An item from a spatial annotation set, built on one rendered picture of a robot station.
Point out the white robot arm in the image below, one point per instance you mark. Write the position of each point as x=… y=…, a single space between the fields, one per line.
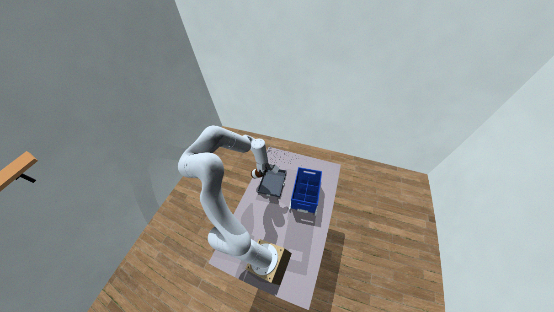
x=228 y=236

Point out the brown bottle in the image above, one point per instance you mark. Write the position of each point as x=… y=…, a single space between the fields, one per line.
x=255 y=174

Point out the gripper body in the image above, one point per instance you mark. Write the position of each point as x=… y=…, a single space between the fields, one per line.
x=261 y=166

